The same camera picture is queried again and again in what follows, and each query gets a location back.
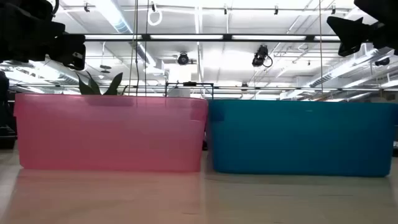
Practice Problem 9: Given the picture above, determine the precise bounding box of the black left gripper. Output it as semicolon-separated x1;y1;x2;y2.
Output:
0;0;87;71

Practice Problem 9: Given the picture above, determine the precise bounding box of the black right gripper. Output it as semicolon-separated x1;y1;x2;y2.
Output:
326;0;398;57

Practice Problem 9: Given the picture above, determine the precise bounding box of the green plant in white pot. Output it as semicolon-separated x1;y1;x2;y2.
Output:
76;70;129;96

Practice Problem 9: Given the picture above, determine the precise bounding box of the pink plastic bin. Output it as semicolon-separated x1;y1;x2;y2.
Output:
13;93;208;173

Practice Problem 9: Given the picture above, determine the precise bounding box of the blue plastic bin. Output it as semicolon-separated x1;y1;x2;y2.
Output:
206;98;398;178

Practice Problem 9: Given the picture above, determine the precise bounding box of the black rectangular stand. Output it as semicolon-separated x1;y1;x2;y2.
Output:
164;81;215;100

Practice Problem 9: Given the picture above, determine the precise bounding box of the black overhead light bar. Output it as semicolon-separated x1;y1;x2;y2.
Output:
74;33;373;44

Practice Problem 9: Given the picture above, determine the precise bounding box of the thin hanging cable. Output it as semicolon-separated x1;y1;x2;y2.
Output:
318;0;324;101
143;0;149;97
127;0;141;96

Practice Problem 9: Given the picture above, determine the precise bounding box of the silver ventilation duct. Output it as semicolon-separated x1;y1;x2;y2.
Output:
102;0;162;68
307;46;398;90

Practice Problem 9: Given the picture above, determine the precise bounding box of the white cable loop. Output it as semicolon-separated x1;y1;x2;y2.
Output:
147;9;164;27

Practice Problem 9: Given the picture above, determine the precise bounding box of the black camera with cable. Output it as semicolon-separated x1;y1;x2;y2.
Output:
251;45;274;68

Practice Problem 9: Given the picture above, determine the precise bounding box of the black round ceiling camera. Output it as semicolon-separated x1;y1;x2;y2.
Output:
177;52;190;66

